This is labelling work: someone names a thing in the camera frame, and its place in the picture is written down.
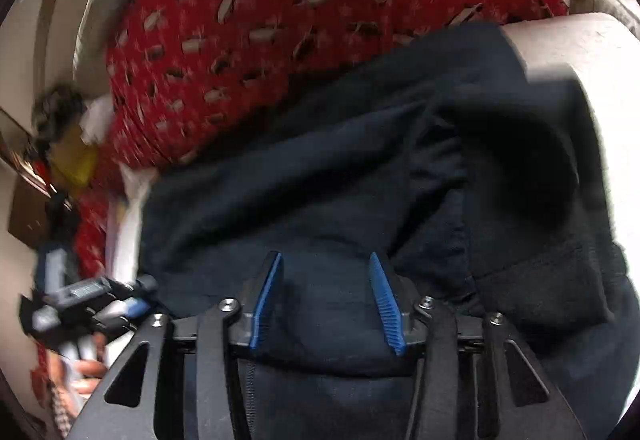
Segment white papers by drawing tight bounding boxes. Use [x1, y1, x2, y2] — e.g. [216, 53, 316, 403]
[106, 166, 158, 283]

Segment yellowish cardboard box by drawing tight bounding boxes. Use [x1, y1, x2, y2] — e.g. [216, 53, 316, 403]
[57, 127, 99, 188]

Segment dark navy pinstriped pants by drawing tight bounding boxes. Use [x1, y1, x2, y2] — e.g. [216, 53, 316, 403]
[137, 22, 640, 440]

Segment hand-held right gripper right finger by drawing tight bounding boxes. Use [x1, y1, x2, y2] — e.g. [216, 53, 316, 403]
[367, 251, 588, 440]

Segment red printed blanket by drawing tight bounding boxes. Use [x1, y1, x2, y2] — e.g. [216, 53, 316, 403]
[72, 0, 573, 278]

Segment pile of mixed clothes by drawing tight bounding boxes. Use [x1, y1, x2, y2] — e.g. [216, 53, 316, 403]
[31, 85, 87, 143]

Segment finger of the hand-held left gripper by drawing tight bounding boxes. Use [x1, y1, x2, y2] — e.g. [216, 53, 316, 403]
[92, 297, 152, 333]
[57, 274, 159, 308]

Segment white quilted mattress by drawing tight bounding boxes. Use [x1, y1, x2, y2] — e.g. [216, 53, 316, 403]
[500, 12, 640, 231]

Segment person's left hand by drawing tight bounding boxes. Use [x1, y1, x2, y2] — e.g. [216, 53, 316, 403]
[62, 332, 108, 393]

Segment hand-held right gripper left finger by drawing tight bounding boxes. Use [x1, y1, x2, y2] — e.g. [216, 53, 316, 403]
[65, 250, 286, 440]

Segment white plastic bag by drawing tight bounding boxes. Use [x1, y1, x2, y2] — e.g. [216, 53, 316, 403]
[79, 96, 117, 145]

